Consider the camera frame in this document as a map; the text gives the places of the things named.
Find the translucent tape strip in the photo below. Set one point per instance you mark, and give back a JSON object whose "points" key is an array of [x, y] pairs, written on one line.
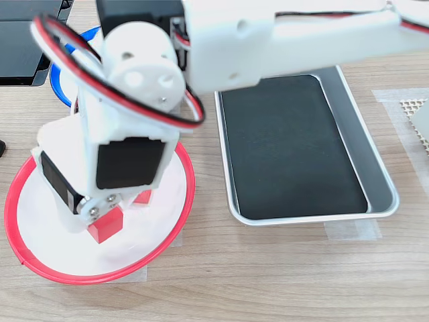
{"points": [[352, 231], [137, 276], [177, 239]]}

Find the small black object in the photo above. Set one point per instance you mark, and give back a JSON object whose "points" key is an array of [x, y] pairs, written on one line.
{"points": [[2, 149]]}

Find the steel tray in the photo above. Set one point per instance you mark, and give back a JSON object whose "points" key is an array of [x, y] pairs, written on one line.
{"points": [[368, 151]]}

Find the blue rimmed white plate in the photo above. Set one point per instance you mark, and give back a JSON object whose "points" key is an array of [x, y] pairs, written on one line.
{"points": [[54, 85]]}

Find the black tray mat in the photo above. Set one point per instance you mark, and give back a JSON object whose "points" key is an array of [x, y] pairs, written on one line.
{"points": [[288, 151]]}

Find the red rimmed white plate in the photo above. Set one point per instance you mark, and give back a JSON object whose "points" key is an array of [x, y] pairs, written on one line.
{"points": [[83, 261]]}

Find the pale perforated base plate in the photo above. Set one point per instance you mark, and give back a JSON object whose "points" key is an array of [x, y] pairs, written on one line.
{"points": [[407, 106]]}

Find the red wooden cube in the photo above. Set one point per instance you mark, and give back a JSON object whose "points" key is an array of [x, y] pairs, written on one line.
{"points": [[107, 226], [144, 198]]}

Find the black flat device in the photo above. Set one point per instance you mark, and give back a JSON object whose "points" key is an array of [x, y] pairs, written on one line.
{"points": [[20, 50]]}

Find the translucent white tape sheet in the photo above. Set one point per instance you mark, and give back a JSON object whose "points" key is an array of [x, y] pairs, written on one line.
{"points": [[395, 97]]}

